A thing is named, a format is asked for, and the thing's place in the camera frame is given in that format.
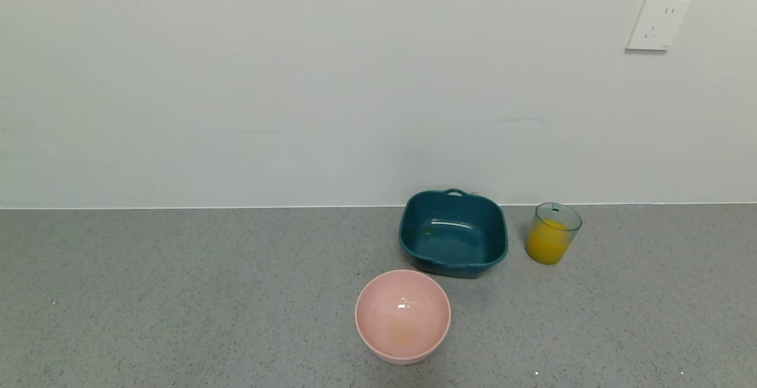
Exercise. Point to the ribbed transparent plastic cup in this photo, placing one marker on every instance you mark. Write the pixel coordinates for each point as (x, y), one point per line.
(556, 213)

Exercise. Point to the orange juice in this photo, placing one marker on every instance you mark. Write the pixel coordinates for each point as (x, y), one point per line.
(547, 246)

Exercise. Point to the pink round bowl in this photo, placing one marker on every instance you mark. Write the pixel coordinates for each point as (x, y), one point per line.
(402, 311)

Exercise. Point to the teal square plastic basin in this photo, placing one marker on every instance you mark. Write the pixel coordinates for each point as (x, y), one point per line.
(452, 240)

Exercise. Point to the white wall socket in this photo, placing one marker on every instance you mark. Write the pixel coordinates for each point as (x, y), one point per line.
(656, 24)

